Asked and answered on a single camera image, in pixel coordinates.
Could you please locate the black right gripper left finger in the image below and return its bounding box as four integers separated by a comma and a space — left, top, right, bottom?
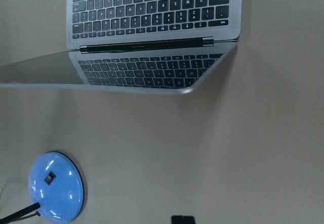
171, 215, 183, 224

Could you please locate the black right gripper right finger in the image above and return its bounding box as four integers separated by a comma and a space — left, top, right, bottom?
183, 216, 195, 224

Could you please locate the grey laptop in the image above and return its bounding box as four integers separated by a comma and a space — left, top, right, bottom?
1, 0, 242, 95

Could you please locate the blue desk lamp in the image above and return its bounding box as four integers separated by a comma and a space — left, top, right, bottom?
1, 151, 85, 223

